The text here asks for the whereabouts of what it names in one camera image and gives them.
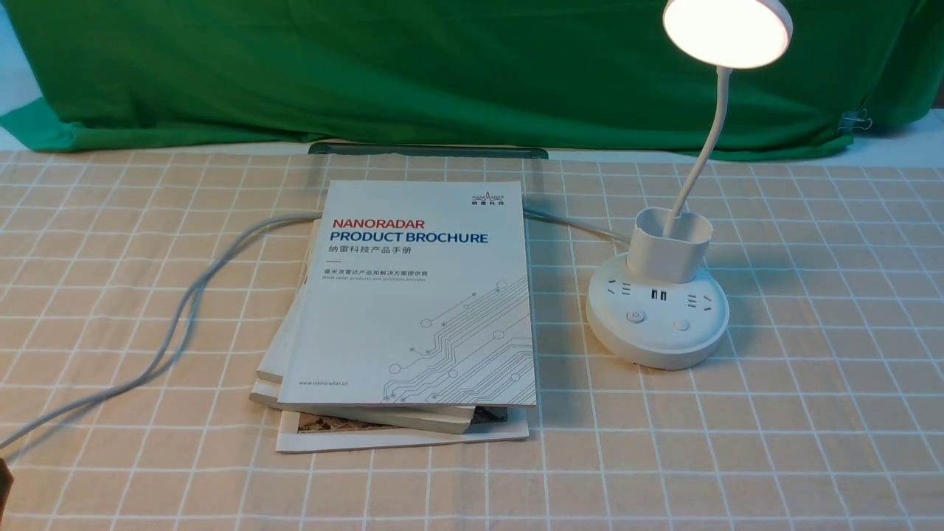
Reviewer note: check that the white Nanoradar product brochure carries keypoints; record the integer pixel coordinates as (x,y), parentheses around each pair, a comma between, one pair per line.
(417,293)

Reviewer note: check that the thick white book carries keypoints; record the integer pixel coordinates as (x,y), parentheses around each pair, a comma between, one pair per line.
(444,419)

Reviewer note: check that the green backdrop cloth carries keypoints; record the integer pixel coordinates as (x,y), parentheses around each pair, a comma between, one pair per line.
(548,74)

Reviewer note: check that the metal binder clip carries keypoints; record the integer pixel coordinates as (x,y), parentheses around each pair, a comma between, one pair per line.
(853,121)

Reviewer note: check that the beige checkered tablecloth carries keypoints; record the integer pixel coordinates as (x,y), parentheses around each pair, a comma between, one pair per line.
(821,410)

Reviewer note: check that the white desk lamp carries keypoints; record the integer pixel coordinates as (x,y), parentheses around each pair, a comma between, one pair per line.
(656,305)

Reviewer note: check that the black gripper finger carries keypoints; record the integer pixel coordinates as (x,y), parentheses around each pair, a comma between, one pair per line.
(6,485)

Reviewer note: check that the thin white bottom magazine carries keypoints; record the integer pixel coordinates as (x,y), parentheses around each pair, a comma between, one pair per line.
(304,434)

